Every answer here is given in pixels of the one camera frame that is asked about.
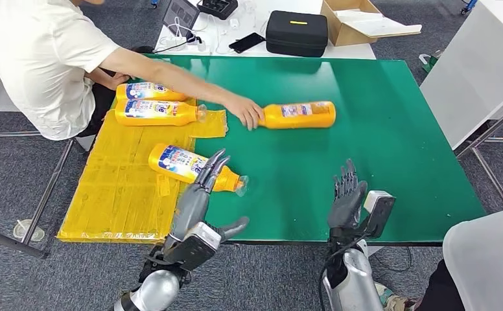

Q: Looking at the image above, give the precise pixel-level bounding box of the yellow taped cardboard mat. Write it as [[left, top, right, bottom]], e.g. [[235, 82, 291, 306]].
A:
[[56, 109, 229, 245]]

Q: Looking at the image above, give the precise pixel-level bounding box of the black zip case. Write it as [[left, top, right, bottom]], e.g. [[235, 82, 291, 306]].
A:
[[265, 10, 330, 58]]

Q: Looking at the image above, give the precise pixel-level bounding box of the black smartphone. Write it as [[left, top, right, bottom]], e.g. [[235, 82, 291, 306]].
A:
[[228, 32, 266, 54]]

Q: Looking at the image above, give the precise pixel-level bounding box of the orange detergent bottle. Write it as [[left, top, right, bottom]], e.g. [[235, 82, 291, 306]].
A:
[[148, 143, 250, 198], [257, 101, 337, 130], [113, 98, 208, 128], [115, 82, 189, 103]]

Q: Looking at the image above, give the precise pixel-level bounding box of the open cardboard box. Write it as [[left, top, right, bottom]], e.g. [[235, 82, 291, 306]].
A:
[[320, 0, 423, 47]]

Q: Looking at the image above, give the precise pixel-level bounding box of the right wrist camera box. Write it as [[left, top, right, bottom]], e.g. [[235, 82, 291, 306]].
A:
[[354, 190, 396, 240]]

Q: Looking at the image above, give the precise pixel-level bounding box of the white flat sheet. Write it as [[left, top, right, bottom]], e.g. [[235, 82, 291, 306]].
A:
[[335, 9, 423, 39]]

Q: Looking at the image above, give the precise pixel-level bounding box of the person's left hand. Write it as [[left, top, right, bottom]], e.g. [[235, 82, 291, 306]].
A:
[[224, 95, 265, 132]]

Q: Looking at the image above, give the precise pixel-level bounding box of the person's right hand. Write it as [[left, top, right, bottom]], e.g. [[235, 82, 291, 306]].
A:
[[104, 72, 131, 91]]

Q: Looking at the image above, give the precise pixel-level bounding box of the white charging cable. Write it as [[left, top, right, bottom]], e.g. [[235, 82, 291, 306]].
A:
[[165, 16, 211, 52]]

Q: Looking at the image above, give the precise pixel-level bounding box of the green and white object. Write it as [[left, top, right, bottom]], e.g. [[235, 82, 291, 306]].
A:
[[419, 49, 445, 74]]

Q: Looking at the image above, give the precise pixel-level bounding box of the pale sneaker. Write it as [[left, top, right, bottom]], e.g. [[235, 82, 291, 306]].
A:
[[373, 281, 420, 311]]

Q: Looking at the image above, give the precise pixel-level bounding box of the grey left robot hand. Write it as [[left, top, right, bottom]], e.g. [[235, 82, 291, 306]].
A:
[[165, 148, 251, 250]]

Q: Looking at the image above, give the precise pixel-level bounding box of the black floor cable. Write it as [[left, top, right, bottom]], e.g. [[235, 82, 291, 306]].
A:
[[382, 248, 412, 273]]

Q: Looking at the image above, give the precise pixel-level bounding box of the clear plastic cup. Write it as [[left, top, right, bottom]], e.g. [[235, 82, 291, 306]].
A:
[[12, 220, 45, 242]]

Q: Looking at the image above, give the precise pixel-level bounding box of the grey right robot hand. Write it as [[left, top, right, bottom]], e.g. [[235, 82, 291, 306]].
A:
[[327, 159, 369, 231]]

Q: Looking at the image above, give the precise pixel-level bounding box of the white bench with metal frame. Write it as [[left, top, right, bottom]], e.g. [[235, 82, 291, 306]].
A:
[[0, 12, 98, 260]]

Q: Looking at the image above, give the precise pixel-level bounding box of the white table with metal legs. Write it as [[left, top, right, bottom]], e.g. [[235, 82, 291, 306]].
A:
[[419, 0, 503, 216]]

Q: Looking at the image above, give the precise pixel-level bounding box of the white desk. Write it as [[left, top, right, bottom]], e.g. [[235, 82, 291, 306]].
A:
[[152, 0, 378, 60]]

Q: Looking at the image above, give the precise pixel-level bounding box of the black tray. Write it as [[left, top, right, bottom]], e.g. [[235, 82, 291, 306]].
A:
[[196, 0, 239, 21]]

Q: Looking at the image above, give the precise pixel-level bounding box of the dark tablet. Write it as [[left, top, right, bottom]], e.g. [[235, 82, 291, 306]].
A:
[[162, 0, 201, 38]]

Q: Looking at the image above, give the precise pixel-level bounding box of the person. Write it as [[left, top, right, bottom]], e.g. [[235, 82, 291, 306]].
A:
[[0, 0, 265, 142], [419, 203, 503, 311]]

